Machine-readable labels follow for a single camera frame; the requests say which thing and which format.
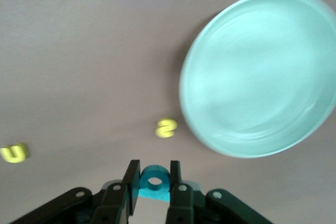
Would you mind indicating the yellow foam letter u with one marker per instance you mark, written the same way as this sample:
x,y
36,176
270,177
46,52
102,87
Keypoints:
x,y
8,154

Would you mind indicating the light green plate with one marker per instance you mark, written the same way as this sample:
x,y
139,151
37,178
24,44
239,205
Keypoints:
x,y
257,77

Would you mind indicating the teal foam letter d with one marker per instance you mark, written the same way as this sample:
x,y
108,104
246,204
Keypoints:
x,y
155,193

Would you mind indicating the yellow foam letter s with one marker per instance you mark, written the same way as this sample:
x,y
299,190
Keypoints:
x,y
165,128

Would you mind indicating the brown table cover sheet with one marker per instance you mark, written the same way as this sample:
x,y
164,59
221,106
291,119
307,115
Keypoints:
x,y
78,51

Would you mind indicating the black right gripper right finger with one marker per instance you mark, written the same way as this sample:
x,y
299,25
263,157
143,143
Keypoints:
x,y
183,205

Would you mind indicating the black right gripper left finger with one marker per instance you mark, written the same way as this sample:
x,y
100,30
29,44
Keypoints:
x,y
110,203

